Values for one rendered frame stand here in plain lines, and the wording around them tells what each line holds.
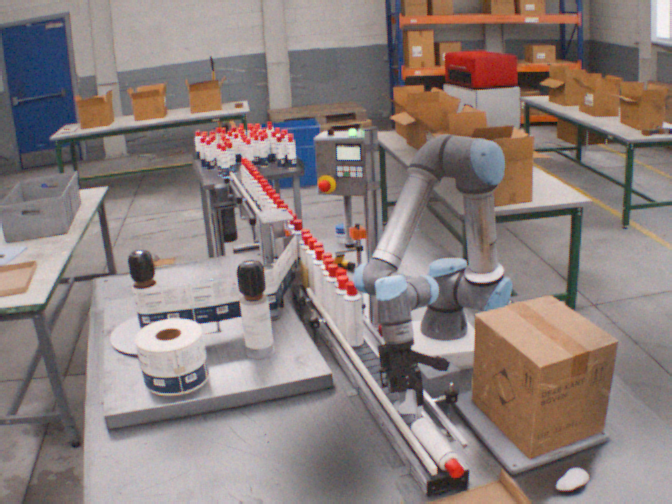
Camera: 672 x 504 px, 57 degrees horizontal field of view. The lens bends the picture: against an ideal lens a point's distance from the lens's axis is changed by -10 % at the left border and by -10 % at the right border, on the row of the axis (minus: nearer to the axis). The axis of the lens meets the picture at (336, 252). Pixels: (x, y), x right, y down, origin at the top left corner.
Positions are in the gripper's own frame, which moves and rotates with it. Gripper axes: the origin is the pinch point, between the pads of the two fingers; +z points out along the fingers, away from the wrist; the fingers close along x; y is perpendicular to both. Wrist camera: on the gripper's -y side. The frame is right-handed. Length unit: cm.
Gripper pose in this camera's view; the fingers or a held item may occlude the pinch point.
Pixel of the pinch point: (418, 416)
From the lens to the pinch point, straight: 169.7
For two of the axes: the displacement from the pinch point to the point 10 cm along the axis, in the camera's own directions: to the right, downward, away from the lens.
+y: -9.5, 1.7, -2.6
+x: 2.6, 0.0, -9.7
